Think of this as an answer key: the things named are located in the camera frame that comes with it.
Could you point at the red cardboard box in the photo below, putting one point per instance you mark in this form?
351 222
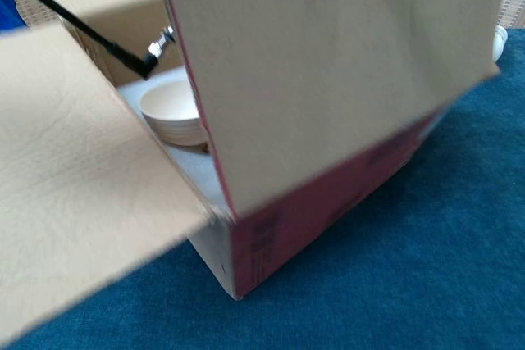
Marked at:
328 79

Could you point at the white foam sheet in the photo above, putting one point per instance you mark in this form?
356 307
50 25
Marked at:
193 169

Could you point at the beige bowl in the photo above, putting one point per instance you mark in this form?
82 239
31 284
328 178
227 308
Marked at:
176 116

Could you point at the dark blue table carpet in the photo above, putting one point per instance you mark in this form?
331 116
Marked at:
389 276

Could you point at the blue cloth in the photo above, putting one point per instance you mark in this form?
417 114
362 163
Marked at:
8 10

